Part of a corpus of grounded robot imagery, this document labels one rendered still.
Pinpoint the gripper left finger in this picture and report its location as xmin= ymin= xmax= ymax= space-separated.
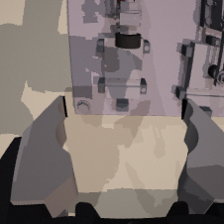
xmin=0 ymin=95 xmax=78 ymax=224

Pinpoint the grey fixture plate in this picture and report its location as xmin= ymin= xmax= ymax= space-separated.
xmin=67 ymin=0 xmax=222 ymax=116

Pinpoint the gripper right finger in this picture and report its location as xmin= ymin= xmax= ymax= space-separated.
xmin=177 ymin=98 xmax=224 ymax=219

